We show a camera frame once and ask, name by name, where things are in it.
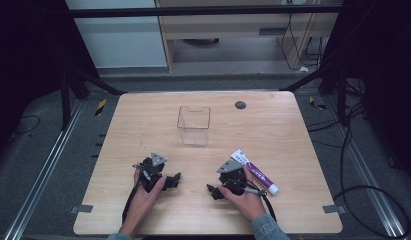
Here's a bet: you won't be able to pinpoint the clear plastic container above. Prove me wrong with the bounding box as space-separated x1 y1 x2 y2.
176 105 212 147

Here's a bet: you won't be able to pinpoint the aluminium floor rail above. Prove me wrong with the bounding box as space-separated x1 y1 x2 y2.
322 94 409 239
2 99 86 240

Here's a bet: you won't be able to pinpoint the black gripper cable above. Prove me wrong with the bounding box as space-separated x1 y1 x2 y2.
121 179 143 225
245 179 278 223

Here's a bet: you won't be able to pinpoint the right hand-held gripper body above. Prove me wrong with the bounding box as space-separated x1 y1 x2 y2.
215 159 268 198

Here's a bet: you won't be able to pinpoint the grey metal table bracket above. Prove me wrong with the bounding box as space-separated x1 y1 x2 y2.
322 204 347 215
69 204 94 215

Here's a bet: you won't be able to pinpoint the wooden desk with drawer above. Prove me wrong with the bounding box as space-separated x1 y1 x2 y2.
154 0 344 73

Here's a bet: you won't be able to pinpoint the white and purple toothpaste tube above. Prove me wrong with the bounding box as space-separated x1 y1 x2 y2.
229 148 280 197

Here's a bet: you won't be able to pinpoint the black hanging cables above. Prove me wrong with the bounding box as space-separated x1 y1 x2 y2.
280 12 327 72

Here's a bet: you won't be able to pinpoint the yellow and black tape strip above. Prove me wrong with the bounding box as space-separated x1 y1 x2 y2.
94 98 108 117
308 95 327 111

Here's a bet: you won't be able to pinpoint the black horizontal frame bar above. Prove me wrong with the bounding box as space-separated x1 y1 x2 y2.
67 4 344 19

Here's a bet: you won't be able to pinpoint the black metal stand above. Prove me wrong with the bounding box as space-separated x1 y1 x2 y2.
279 56 366 128
57 56 127 132

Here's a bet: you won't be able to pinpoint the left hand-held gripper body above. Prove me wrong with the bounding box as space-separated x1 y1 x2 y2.
132 151 169 193

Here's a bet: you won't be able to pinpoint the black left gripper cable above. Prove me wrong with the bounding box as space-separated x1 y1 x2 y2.
121 179 143 225

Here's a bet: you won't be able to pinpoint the black floor cable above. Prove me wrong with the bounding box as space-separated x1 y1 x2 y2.
306 99 411 239
11 114 42 137

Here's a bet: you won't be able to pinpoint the person's left hand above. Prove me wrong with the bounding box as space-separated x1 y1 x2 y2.
119 167 168 238

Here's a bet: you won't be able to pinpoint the person's right hand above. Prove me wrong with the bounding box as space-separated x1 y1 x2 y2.
218 166 268 223

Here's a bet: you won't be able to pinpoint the white cabinet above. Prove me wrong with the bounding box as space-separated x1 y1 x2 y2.
64 0 169 69

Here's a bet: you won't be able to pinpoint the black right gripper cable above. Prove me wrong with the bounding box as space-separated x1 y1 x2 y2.
245 179 278 223

